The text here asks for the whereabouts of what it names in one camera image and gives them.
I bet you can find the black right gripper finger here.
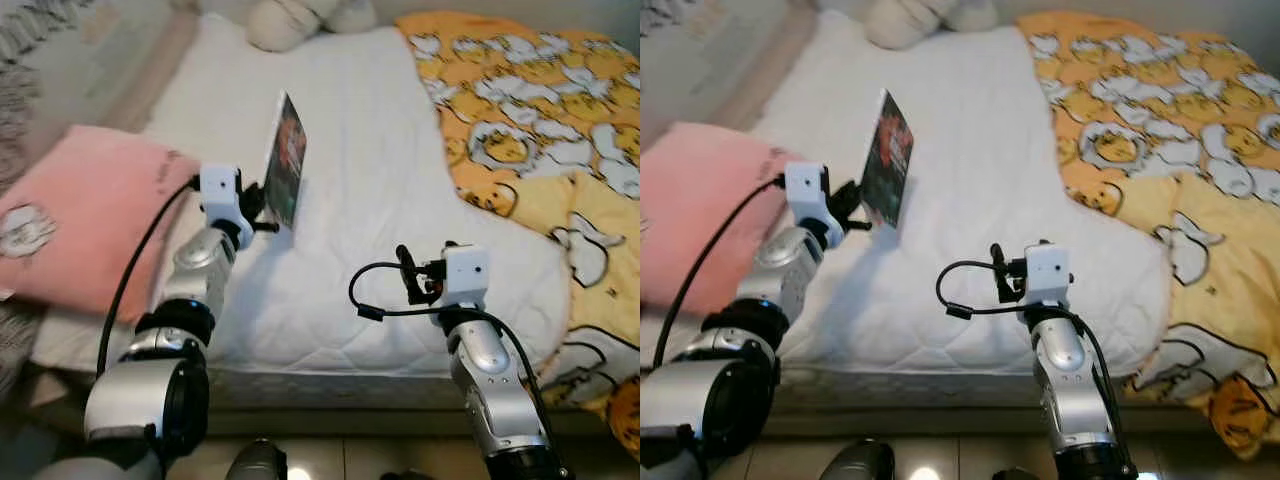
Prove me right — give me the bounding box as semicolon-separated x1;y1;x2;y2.
396;244;422;303
989;243;1012;301

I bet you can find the dark green red book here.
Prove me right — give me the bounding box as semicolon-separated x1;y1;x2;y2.
858;88;915;232
259;90;309;233

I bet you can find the white quilted mattress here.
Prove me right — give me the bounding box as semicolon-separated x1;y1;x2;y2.
30;14;573;413
640;10;1173;413

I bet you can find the pink cartoon print pillow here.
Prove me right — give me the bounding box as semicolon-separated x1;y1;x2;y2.
0;124;203;323
640;120;793;317

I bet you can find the cream plush toy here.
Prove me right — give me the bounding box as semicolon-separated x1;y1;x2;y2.
865;0;1001;51
245;0;379;54

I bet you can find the yellow cartoon print blanket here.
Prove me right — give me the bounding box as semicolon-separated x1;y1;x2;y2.
395;10;641;463
1015;10;1280;463

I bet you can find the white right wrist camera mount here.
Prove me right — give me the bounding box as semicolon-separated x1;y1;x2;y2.
432;242;493;313
1022;240;1074;311

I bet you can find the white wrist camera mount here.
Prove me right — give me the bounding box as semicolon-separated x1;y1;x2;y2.
198;165;247;251
785;162;834;251
432;242;493;313
1022;240;1074;311

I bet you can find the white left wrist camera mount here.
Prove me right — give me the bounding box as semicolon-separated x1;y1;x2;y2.
785;162;834;251
198;165;247;251

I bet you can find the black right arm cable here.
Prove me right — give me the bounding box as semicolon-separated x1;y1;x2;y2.
936;259;1129;461
347;261;563;473

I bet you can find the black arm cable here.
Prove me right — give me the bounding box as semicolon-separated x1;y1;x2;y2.
347;261;563;473
652;174;789;371
936;259;1129;461
96;176;203;381

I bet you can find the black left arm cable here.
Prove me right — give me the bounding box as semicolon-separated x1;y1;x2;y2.
96;176;203;381
652;174;789;371

